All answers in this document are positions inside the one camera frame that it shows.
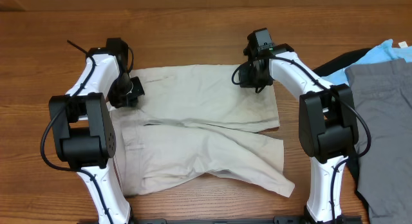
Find beige shorts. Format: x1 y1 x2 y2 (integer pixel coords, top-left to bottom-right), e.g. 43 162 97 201
110 65 295 197

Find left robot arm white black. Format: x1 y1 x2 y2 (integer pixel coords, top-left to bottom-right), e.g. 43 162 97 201
40 38 144 223

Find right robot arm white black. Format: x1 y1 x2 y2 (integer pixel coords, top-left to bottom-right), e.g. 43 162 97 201
232 28 362 223

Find grey garment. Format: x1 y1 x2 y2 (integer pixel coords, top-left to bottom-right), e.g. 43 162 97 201
346 59 411 223

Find light blue garment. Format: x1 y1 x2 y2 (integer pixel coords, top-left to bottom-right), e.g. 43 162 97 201
322 39 411 85

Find black garment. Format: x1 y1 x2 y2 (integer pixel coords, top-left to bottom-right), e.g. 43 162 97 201
314 48 371 209

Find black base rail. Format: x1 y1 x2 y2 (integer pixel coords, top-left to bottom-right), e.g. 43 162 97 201
77 214 363 224

